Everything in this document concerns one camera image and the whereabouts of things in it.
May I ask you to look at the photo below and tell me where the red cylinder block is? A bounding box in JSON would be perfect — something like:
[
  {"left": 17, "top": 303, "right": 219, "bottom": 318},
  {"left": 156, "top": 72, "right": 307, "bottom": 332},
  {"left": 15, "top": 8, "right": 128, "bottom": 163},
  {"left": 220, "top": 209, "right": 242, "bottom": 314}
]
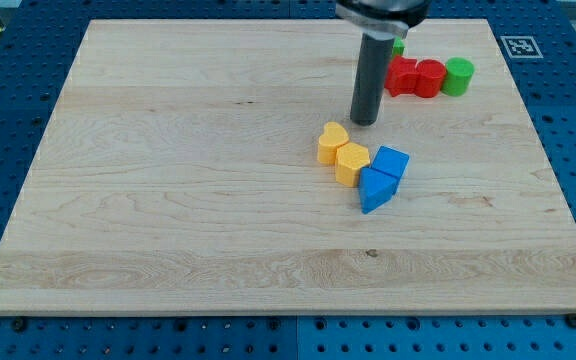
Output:
[{"left": 414, "top": 59, "right": 447, "bottom": 98}]

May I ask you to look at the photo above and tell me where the yellow heart block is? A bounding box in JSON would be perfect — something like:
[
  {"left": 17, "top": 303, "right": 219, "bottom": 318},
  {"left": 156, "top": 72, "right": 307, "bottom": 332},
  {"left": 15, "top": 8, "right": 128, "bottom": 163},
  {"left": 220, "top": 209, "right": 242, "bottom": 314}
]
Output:
[{"left": 317, "top": 122, "right": 350, "bottom": 165}]

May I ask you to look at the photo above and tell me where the blue cube block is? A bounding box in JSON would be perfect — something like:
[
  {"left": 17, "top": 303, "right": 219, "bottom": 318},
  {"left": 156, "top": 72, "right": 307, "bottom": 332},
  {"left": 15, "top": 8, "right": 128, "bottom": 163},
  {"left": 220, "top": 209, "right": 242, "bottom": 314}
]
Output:
[{"left": 371, "top": 146, "right": 410, "bottom": 194}]

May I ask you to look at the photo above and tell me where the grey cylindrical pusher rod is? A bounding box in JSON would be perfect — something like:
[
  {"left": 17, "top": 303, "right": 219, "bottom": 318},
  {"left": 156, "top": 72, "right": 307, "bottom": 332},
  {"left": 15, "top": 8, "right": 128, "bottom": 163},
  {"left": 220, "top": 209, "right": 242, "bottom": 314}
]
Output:
[{"left": 350, "top": 34, "right": 395, "bottom": 126}]

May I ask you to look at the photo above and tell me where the blue triangle block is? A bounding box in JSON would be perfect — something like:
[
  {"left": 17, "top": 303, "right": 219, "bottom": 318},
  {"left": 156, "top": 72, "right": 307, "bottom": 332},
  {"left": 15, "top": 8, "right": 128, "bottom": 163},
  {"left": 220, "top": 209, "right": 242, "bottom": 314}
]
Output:
[{"left": 358, "top": 167, "right": 399, "bottom": 214}]

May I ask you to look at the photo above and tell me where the green cylinder block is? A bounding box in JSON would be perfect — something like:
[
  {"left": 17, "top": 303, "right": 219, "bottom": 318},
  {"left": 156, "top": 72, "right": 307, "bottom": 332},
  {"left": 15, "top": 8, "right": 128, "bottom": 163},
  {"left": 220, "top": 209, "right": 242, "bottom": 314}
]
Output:
[{"left": 441, "top": 57, "right": 475, "bottom": 97}]

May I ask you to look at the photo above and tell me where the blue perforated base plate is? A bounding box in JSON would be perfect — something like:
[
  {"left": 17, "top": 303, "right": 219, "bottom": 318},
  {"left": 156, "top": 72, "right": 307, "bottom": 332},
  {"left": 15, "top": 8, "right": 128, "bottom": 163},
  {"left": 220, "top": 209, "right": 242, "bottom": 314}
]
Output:
[{"left": 0, "top": 0, "right": 576, "bottom": 359}]

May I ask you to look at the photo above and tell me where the fiducial marker tag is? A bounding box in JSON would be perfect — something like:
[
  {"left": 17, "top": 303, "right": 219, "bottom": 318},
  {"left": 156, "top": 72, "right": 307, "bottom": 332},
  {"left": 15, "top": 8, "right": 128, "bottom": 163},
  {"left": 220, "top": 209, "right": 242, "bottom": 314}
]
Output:
[{"left": 500, "top": 35, "right": 543, "bottom": 59}]

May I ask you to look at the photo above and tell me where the yellow hexagon block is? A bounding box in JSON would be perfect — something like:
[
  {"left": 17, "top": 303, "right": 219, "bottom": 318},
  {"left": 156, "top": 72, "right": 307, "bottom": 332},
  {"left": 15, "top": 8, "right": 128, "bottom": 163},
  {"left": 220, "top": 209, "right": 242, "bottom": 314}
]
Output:
[{"left": 335, "top": 142, "right": 370, "bottom": 187}]

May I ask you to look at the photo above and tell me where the red star-shaped block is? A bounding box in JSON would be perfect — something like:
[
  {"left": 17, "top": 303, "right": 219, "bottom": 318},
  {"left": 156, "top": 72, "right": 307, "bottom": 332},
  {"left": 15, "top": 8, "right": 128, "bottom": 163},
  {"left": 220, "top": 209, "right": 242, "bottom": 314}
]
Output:
[{"left": 384, "top": 55, "right": 419, "bottom": 97}]

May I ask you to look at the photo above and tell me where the robot arm flange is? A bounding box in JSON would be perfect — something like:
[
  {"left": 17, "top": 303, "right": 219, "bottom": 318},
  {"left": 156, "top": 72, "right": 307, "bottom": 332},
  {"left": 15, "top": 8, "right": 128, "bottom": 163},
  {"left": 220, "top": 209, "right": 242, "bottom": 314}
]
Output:
[{"left": 335, "top": 0, "right": 432, "bottom": 40}]

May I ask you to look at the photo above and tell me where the wooden board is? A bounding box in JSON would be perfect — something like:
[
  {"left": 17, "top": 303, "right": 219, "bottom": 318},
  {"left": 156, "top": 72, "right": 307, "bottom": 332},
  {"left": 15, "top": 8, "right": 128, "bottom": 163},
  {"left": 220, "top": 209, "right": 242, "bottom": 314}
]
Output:
[{"left": 0, "top": 19, "right": 576, "bottom": 317}]

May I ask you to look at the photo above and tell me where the green star block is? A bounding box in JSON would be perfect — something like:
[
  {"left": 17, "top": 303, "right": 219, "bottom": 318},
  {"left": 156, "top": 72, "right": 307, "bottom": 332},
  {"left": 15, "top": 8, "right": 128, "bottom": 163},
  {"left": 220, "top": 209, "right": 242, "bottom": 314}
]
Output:
[{"left": 391, "top": 37, "right": 405, "bottom": 58}]

